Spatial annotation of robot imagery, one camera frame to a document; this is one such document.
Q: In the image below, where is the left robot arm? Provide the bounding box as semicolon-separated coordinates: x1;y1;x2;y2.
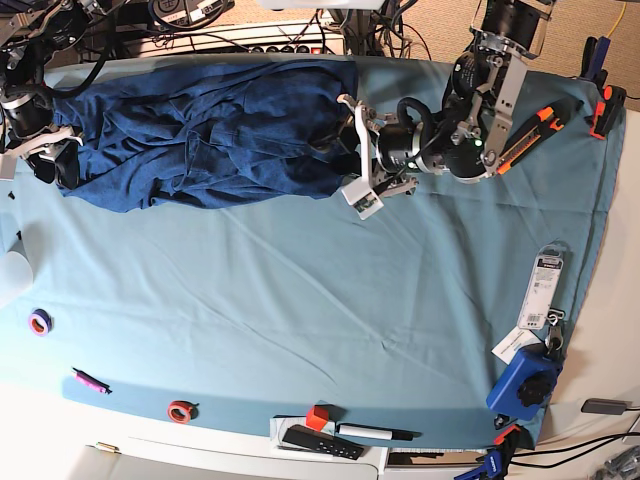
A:
337;1;555;219

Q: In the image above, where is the blue box with knob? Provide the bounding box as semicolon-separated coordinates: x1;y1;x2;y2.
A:
486;346;563;421

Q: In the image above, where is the pink pen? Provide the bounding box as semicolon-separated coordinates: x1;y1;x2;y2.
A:
72;367;112;395

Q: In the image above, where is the white blister pack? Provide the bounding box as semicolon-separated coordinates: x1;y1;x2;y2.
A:
517;244;565;331

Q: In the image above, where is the orange black utility clamp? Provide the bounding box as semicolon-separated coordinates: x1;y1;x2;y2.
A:
496;97;574;175

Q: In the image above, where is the white paper card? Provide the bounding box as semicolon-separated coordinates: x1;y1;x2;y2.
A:
491;327;542;365

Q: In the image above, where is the light blue table cloth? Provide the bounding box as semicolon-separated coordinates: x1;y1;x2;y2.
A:
1;72;627;449

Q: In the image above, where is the red tape roll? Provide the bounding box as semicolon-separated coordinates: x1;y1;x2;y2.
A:
167;400;198;424

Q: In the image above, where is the black remote control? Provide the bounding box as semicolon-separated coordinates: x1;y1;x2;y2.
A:
282;425;365;460

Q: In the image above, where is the purple tape roll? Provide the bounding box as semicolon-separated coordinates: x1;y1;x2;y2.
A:
28;309;53;336

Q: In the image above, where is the metal keys carabiner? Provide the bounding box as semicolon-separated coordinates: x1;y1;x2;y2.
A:
545;308;565;361

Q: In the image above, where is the blue orange clamp bottom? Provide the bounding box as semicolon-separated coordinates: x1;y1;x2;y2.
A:
454;425;522;480

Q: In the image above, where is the power strip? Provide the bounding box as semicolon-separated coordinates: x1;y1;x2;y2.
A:
224;43;346;56

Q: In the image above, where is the orange red cube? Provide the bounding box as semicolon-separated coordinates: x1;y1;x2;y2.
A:
305;405;330;432

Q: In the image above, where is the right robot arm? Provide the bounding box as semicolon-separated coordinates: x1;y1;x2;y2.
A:
1;1;126;190

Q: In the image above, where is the grey adapter box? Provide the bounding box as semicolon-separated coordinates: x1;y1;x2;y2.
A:
581;398;628;416

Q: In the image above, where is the dark blue t-shirt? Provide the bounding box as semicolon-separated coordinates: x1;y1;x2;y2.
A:
54;59;358;213

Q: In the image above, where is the white black marker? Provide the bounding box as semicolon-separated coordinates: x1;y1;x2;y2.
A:
336;423;415;441

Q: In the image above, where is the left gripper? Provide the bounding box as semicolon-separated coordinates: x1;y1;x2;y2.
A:
308;94;420;220

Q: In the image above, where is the white paper roll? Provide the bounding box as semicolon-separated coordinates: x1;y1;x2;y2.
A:
0;240;34;308

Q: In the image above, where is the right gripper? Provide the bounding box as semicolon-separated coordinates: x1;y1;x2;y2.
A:
1;126;84;190

